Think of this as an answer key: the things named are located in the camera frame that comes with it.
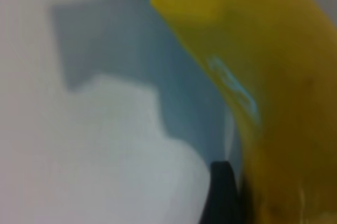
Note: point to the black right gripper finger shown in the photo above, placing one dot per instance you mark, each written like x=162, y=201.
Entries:
x=221, y=197

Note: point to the yellow banana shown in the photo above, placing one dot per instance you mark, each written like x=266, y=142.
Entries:
x=263, y=76

